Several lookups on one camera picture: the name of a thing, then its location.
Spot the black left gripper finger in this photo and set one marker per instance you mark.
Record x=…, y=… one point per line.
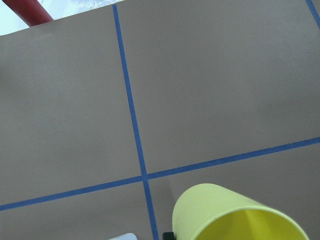
x=168, y=236

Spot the yellow plastic cup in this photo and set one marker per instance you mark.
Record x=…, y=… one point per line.
x=208, y=211

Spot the red cylinder bottle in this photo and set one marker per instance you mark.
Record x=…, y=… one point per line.
x=30, y=11

